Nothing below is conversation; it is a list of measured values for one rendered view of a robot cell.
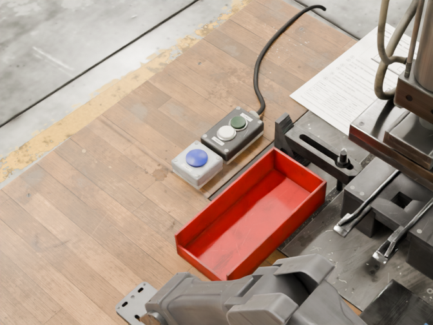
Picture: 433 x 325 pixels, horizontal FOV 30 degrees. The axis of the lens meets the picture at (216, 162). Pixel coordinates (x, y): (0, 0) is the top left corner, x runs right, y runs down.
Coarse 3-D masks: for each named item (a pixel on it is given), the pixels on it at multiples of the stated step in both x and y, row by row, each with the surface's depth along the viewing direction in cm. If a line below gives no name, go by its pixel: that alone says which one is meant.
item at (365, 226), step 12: (348, 204) 135; (360, 204) 133; (396, 204) 138; (372, 216) 132; (360, 228) 137; (372, 228) 135; (396, 228) 130; (408, 240) 129; (408, 252) 131; (420, 252) 129; (432, 252) 126; (420, 264) 131; (432, 264) 128; (432, 276) 130
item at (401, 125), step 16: (368, 112) 123; (384, 112) 123; (400, 112) 122; (352, 128) 122; (368, 128) 121; (384, 128) 120; (400, 128) 115; (416, 128) 115; (432, 128) 114; (368, 144) 121; (384, 144) 119; (400, 144) 114; (416, 144) 113; (432, 144) 113; (384, 160) 121; (400, 160) 118; (416, 160) 114; (432, 160) 112; (416, 176) 118; (432, 176) 115
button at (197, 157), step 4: (188, 152) 146; (192, 152) 146; (196, 152) 146; (200, 152) 146; (204, 152) 146; (188, 156) 145; (192, 156) 145; (196, 156) 145; (200, 156) 145; (204, 156) 145; (188, 160) 145; (192, 160) 145; (196, 160) 145; (200, 160) 144; (204, 160) 145; (192, 164) 144; (196, 164) 144; (200, 164) 144
